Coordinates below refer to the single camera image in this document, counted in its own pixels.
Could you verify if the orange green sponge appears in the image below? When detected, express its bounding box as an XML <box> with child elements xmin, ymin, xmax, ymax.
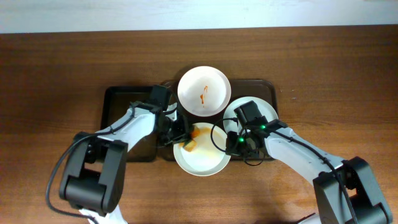
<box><xmin>182</xmin><ymin>126</ymin><xmax>200</xmax><ymax>152</ymax></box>

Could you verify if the small black water tray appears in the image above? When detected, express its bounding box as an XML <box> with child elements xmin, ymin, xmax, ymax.
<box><xmin>100</xmin><ymin>86</ymin><xmax>157</xmax><ymax>162</ymax></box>

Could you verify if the white plate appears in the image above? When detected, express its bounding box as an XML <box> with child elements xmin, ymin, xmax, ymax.
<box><xmin>173</xmin><ymin>123</ymin><xmax>231</xmax><ymax>177</ymax></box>
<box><xmin>223</xmin><ymin>96</ymin><xmax>279</xmax><ymax>133</ymax></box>
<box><xmin>177</xmin><ymin>66</ymin><xmax>231</xmax><ymax>117</ymax></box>

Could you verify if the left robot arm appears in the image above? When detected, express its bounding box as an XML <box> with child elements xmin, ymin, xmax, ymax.
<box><xmin>59</xmin><ymin>85</ymin><xmax>193</xmax><ymax>223</ymax></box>

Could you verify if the white plate top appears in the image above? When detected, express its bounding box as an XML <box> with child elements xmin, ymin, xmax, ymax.
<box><xmin>177</xmin><ymin>66</ymin><xmax>231</xmax><ymax>117</ymax></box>

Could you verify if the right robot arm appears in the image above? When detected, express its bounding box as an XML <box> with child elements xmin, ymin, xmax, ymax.
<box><xmin>223</xmin><ymin>97</ymin><xmax>393</xmax><ymax>223</ymax></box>

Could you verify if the large brown serving tray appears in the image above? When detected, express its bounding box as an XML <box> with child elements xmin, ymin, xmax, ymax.
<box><xmin>156</xmin><ymin>78</ymin><xmax>283</xmax><ymax>162</ymax></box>

